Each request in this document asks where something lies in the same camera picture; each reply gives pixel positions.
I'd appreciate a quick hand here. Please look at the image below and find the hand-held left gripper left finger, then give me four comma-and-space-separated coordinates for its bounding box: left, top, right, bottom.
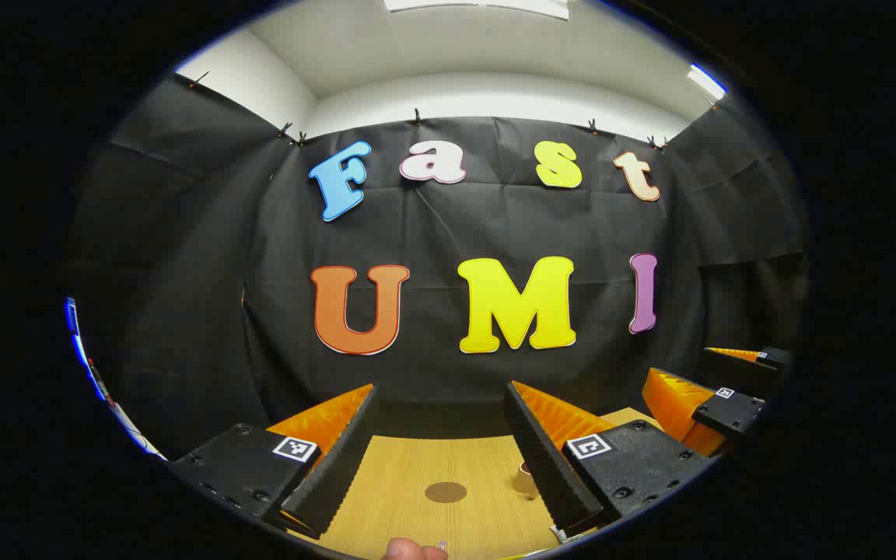
170, 383, 379, 540

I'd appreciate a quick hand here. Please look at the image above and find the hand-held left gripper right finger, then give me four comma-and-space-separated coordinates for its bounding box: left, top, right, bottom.
504, 380, 717, 537

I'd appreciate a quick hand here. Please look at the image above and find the beige cup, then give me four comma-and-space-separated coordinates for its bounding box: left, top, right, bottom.
512, 460, 544, 499

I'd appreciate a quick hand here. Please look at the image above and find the wooden desktop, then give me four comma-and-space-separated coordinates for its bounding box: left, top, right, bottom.
290, 407, 663, 560

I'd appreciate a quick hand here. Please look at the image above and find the white device with black knobs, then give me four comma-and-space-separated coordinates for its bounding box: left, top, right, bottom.
106, 401, 167, 461

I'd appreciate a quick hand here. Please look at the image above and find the black backdrop cloth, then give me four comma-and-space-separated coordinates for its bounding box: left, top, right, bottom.
67, 72, 810, 460

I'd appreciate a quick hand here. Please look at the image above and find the ceiling light panel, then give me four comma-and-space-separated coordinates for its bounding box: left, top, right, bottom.
384, 0, 569, 20
688, 64, 727, 100

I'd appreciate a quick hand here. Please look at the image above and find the blue lit monitor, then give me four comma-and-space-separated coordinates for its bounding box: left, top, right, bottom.
65, 298, 114, 405

